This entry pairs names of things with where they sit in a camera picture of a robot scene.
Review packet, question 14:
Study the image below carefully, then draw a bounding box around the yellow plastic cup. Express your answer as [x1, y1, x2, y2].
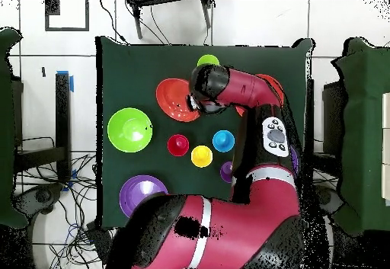
[190, 145, 214, 168]

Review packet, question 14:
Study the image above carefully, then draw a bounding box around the blue plastic cup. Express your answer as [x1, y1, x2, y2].
[212, 130, 236, 153]

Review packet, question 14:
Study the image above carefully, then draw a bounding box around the green plastic bowl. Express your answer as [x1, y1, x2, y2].
[107, 107, 154, 154]

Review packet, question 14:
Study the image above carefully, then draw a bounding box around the green cloth covered table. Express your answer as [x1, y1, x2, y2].
[331, 36, 390, 236]
[0, 27, 29, 229]

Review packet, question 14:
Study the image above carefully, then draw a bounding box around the black chair base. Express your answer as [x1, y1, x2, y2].
[13, 183, 63, 218]
[315, 186, 345, 216]

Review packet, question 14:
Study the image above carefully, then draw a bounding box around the green plastic cup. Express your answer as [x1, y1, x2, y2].
[197, 54, 221, 68]

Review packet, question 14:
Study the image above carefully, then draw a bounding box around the purple plastic bowl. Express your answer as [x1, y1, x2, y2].
[119, 175, 169, 219]
[289, 144, 301, 177]

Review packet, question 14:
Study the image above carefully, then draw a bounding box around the tangle of cables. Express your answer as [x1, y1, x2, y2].
[13, 152, 117, 269]

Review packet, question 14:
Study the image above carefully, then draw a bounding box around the white box stack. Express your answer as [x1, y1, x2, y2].
[381, 91, 390, 206]

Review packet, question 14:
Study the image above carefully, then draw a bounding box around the dark green tablecloth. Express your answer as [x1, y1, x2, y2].
[94, 35, 315, 232]

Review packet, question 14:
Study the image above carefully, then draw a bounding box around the purple plastic cup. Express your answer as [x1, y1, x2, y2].
[219, 161, 235, 184]

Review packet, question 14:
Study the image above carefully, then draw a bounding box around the red plastic cup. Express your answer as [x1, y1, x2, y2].
[166, 133, 190, 158]

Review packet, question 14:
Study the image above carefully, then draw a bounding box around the black power box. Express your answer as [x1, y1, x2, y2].
[85, 222, 114, 253]

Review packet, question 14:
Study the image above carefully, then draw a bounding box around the orange plastic bowl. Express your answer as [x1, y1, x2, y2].
[155, 78, 202, 123]
[234, 73, 285, 117]

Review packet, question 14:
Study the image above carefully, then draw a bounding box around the black square frame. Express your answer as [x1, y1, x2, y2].
[44, 0, 90, 32]

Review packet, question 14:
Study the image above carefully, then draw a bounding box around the black beam with blue tape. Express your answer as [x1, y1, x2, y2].
[55, 69, 75, 182]

